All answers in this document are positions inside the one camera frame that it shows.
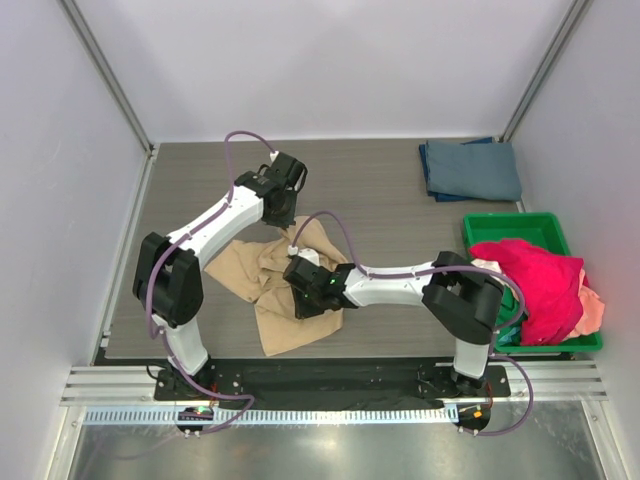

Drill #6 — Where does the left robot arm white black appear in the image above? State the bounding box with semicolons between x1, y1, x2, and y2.
133;151;308;400

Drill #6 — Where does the slotted cable duct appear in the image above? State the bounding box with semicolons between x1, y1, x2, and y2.
83;405;458;427

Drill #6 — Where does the folded grey-blue t shirt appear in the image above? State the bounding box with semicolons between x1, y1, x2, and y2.
419;139;522;202

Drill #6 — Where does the green plastic bin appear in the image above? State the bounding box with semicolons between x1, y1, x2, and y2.
462;213;602;355

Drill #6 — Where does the beige t shirt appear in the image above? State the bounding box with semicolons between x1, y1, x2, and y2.
204;216;347;356

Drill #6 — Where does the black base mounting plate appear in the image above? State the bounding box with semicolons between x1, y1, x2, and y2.
149;357;511;412

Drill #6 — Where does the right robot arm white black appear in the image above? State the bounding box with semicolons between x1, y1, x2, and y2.
283;250;504;396

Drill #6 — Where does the aluminium frame post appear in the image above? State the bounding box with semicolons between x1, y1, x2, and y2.
58;0;153;155
498;0;593;143

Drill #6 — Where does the left aluminium frame post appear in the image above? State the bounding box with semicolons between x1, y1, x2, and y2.
58;0;153;155

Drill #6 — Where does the magenta t shirt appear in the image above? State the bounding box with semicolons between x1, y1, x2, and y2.
471;238;584;347

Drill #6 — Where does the white t shirt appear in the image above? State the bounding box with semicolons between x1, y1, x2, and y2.
471;258;502;274

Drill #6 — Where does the green t shirt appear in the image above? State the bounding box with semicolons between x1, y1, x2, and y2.
496;287;527;347

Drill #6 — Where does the aluminium extrusion rail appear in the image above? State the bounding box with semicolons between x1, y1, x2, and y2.
60;366;156;406

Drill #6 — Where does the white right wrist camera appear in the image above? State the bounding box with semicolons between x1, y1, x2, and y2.
287;244;321;266

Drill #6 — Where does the salmon pink t shirt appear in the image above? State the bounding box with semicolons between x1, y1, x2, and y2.
566;270;605;339

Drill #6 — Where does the right aluminium frame post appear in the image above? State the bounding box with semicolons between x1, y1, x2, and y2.
498;0;593;143

